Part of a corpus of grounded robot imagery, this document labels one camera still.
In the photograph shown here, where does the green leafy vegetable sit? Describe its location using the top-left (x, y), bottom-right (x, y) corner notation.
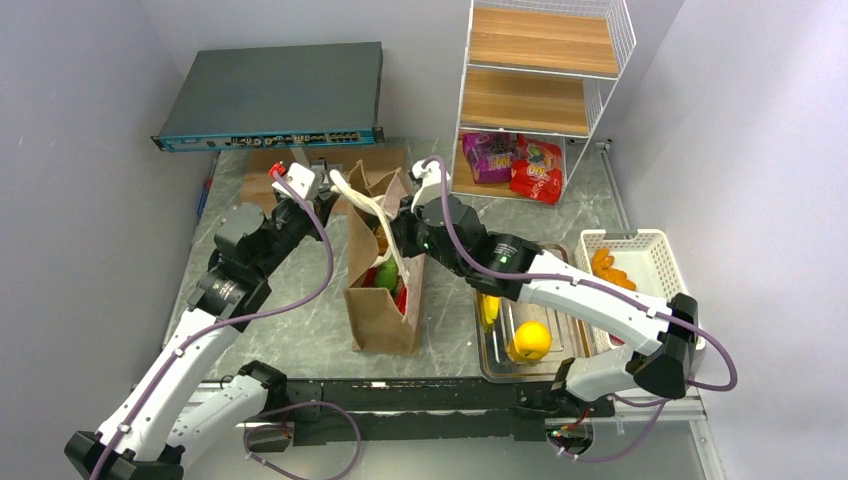
top-left (374, 257), bottom-right (400, 292)

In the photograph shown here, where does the wooden base board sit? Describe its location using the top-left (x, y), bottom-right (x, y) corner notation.
top-left (239, 145), bottom-right (406, 213)

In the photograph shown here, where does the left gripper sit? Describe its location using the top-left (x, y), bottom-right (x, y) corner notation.
top-left (254, 187), bottom-right (337, 279)

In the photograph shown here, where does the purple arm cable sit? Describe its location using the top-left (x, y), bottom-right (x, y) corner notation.
top-left (89, 168), bottom-right (364, 480)
top-left (420, 155), bottom-right (739, 464)

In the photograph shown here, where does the purple snack bag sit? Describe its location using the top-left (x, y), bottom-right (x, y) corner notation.
top-left (461, 133), bottom-right (517, 185)

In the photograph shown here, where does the grey network switch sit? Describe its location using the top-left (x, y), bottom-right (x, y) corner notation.
top-left (151, 41), bottom-right (384, 153)

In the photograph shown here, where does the yellow banana bunch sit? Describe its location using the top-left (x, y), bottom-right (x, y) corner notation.
top-left (479, 295), bottom-right (501, 331)

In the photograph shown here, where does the yellow lemon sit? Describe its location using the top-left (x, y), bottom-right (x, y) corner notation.
top-left (507, 321), bottom-right (552, 363)

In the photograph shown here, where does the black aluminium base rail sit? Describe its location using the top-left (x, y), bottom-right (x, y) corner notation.
top-left (105, 377), bottom-right (704, 480)

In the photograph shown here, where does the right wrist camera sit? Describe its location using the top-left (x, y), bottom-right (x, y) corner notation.
top-left (411, 155), bottom-right (451, 208)

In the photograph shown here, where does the brown burlap grocery bag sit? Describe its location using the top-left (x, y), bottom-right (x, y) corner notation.
top-left (343, 201), bottom-right (425, 355)

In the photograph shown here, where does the white plastic basket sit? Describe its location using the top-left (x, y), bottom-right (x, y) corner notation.
top-left (574, 229), bottom-right (708, 359)

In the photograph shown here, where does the stainless steel tray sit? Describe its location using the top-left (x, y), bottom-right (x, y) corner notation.
top-left (473, 241), bottom-right (601, 384)

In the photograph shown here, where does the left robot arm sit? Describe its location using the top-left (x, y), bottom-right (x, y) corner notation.
top-left (64, 190), bottom-right (339, 479)

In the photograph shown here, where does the white wire shelf rack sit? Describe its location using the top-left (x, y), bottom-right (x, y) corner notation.
top-left (449, 0), bottom-right (638, 201)

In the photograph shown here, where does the metal switch stand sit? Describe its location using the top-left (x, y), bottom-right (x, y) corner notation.
top-left (291, 147), bottom-right (343, 180)

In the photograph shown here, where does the orange carrot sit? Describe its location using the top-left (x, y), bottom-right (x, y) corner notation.
top-left (590, 248), bottom-right (637, 291)

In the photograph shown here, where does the orange snack bag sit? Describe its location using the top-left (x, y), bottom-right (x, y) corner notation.
top-left (374, 225), bottom-right (391, 256)

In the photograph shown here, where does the red snack bag shelf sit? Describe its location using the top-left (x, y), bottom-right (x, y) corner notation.
top-left (361, 267), bottom-right (408, 314)
top-left (509, 134), bottom-right (565, 205)

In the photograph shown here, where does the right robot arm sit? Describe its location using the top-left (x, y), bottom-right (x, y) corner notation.
top-left (391, 195), bottom-right (697, 415)

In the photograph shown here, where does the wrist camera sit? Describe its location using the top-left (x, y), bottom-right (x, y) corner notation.
top-left (268, 162), bottom-right (323, 202)
top-left (411, 155), bottom-right (451, 208)

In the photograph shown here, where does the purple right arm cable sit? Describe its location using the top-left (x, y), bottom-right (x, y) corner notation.
top-left (420, 155), bottom-right (739, 464)

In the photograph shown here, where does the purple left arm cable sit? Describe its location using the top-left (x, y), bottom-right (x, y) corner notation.
top-left (89, 168), bottom-right (364, 480)

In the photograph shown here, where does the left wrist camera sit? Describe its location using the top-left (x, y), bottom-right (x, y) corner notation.
top-left (268, 162), bottom-right (323, 202)

